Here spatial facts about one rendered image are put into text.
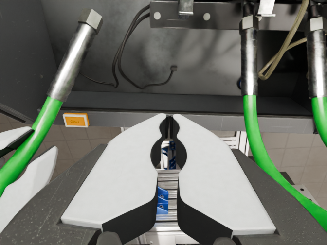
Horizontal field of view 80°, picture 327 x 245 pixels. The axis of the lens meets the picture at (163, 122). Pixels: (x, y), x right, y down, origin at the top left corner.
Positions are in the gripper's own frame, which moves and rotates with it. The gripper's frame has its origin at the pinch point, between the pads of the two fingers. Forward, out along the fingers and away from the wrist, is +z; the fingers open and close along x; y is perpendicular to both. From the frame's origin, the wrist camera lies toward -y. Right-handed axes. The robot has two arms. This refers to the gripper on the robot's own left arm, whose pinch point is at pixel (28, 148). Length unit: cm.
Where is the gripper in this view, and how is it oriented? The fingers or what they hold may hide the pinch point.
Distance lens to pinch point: 19.7
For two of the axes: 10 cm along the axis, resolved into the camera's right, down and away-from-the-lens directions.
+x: 7.8, 6.3, 0.6
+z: 5.7, -7.4, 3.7
